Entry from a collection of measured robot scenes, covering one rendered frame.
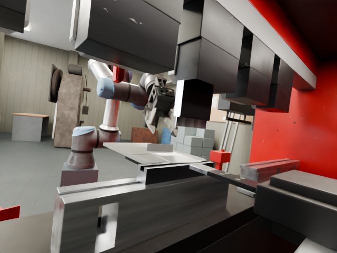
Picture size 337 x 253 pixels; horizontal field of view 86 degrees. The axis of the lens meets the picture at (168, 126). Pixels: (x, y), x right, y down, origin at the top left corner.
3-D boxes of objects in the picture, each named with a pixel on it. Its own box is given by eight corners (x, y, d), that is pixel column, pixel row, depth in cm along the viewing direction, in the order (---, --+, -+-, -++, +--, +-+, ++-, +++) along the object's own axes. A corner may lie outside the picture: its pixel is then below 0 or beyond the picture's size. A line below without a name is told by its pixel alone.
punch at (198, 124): (202, 128, 45) (206, 90, 45) (208, 129, 43) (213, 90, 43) (172, 125, 38) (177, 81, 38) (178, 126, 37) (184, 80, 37)
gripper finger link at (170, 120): (181, 124, 49) (167, 103, 54) (173, 139, 52) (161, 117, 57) (190, 124, 50) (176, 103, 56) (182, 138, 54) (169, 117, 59)
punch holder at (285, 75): (266, 112, 76) (271, 73, 76) (289, 113, 70) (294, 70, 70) (249, 107, 67) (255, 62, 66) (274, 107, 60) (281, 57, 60)
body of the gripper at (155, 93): (155, 95, 51) (150, 74, 60) (146, 117, 56) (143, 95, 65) (179, 100, 54) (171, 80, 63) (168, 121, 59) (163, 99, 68)
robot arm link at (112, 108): (91, 144, 114) (104, 55, 104) (114, 144, 123) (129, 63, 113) (95, 151, 105) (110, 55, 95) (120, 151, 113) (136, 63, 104)
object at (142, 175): (202, 170, 47) (204, 159, 47) (212, 173, 45) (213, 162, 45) (136, 179, 34) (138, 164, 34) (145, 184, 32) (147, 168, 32)
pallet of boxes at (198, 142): (210, 169, 460) (215, 129, 458) (187, 170, 428) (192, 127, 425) (188, 160, 553) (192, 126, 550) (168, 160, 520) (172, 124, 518)
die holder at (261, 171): (284, 175, 95) (287, 158, 95) (298, 179, 91) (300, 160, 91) (236, 191, 63) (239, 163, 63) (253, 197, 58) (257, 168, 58)
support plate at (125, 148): (150, 145, 68) (150, 143, 68) (205, 162, 48) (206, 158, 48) (102, 145, 56) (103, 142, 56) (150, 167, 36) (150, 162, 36)
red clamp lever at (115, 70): (118, 84, 38) (123, 37, 37) (127, 82, 35) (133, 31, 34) (110, 82, 36) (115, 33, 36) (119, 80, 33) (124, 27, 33)
